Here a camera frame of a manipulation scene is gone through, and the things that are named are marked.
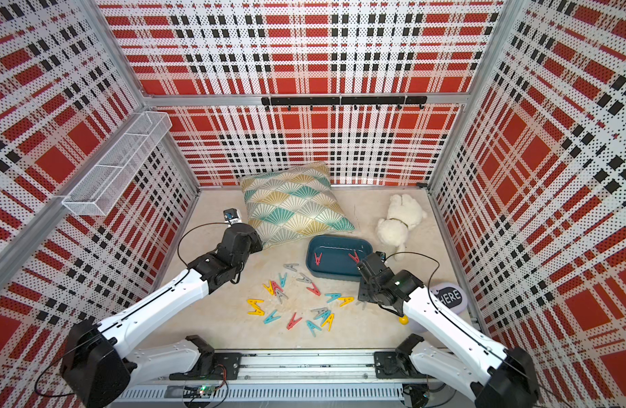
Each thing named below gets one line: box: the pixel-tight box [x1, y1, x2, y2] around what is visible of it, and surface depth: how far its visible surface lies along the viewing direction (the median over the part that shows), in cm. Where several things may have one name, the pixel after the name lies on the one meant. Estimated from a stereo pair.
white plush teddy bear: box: [376, 193, 427, 261], surface depth 100 cm
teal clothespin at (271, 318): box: [262, 309, 282, 325], surface depth 84 cm
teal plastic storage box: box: [306, 234, 374, 280], surface depth 98 cm
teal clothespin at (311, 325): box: [305, 319, 323, 338], surface depth 83 cm
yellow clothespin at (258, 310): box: [246, 299, 266, 317], surface depth 86 cm
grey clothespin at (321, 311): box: [310, 306, 330, 320], surface depth 86 cm
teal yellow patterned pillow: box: [239, 161, 355, 249], surface depth 96 cm
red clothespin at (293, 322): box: [286, 311, 303, 330], surface depth 84 cm
